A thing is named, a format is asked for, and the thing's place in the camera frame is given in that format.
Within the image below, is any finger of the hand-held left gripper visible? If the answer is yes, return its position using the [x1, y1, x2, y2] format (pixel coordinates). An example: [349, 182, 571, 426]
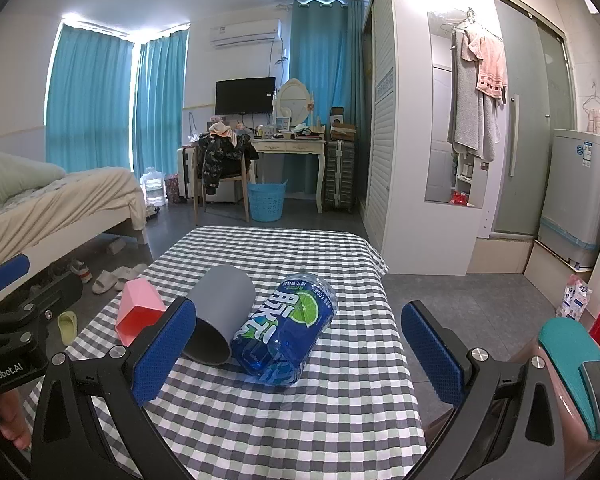
[0, 254, 31, 295]
[0, 274, 84, 333]

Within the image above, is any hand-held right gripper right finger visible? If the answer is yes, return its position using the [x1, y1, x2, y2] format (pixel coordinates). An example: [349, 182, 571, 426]
[400, 301, 578, 480]

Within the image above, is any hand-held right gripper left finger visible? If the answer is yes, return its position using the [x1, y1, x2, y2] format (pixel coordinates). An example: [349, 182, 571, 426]
[30, 296, 198, 480]

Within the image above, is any blue plastic drink bottle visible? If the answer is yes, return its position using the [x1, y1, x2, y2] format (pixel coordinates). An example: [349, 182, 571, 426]
[230, 272, 337, 387]

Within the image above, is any pink cup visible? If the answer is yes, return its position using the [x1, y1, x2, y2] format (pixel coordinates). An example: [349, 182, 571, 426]
[116, 277, 167, 347]

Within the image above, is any grey cup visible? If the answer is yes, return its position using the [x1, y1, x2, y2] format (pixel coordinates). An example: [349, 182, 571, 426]
[180, 264, 257, 366]

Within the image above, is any person's left hand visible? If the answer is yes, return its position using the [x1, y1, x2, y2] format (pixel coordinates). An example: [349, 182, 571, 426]
[0, 389, 33, 453]

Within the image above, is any yellow green slipper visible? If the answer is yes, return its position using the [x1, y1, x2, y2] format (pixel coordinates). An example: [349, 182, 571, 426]
[57, 311, 78, 347]

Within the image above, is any bed with beige sheet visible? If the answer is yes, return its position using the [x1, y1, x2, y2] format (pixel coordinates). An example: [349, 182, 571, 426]
[0, 147, 148, 276]

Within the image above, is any pale green quilt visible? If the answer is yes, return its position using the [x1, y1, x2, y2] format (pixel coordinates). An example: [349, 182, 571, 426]
[0, 147, 66, 207]

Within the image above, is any checkered tablecloth table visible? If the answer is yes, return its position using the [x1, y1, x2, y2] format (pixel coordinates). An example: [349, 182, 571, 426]
[27, 225, 428, 480]

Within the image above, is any clear water jug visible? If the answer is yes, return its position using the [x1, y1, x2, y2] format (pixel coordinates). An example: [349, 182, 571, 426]
[140, 166, 168, 207]

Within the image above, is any white printed packet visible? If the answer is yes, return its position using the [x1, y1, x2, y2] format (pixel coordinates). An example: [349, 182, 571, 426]
[555, 275, 593, 321]

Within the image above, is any white small suitcase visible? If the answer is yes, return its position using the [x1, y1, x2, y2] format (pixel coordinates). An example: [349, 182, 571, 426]
[176, 146, 201, 204]

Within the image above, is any blue laundry basket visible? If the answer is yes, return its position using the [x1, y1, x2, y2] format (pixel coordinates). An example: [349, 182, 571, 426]
[247, 180, 288, 223]

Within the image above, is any wooden chair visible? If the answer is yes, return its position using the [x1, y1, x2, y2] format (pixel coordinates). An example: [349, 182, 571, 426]
[192, 145, 253, 223]

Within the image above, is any teal curtain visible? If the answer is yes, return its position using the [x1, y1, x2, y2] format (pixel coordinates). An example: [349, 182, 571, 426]
[45, 22, 133, 173]
[132, 27, 190, 181]
[285, 0, 368, 198]

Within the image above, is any dark jacket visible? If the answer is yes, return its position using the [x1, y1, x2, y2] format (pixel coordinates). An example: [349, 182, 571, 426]
[196, 132, 259, 196]

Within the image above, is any white wardrobe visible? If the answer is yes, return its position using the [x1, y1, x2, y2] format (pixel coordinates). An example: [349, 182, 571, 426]
[362, 0, 501, 276]

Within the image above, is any dark ribbed suitcase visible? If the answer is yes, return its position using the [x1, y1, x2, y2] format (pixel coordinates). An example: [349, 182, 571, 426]
[324, 139, 357, 212]

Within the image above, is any white washing machine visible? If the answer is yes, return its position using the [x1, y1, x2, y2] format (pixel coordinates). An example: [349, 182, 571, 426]
[537, 129, 600, 268]

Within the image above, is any pink cloth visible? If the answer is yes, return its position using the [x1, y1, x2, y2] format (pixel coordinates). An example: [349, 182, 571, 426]
[207, 117, 246, 143]

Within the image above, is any cream dressing table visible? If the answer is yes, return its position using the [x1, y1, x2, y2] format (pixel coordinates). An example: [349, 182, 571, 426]
[251, 137, 327, 213]

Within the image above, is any grey towel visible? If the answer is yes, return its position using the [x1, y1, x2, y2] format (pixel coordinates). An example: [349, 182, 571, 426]
[447, 30, 498, 162]

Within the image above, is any cardboard box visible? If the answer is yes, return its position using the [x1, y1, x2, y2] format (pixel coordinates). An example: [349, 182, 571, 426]
[330, 106, 358, 142]

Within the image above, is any frosted glass sliding door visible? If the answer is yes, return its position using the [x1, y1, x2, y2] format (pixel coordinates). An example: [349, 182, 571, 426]
[485, 0, 576, 238]

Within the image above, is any black television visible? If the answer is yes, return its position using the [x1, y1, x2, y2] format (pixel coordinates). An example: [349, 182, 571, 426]
[215, 77, 276, 116]

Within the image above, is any white oval vanity mirror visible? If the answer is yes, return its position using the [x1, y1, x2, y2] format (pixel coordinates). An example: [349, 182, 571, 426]
[272, 78, 315, 128]

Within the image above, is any pink towel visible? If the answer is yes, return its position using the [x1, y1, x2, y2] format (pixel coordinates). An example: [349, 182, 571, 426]
[460, 27, 508, 106]

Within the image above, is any white air conditioner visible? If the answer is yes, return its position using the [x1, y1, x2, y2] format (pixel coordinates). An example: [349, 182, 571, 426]
[209, 19, 283, 50]

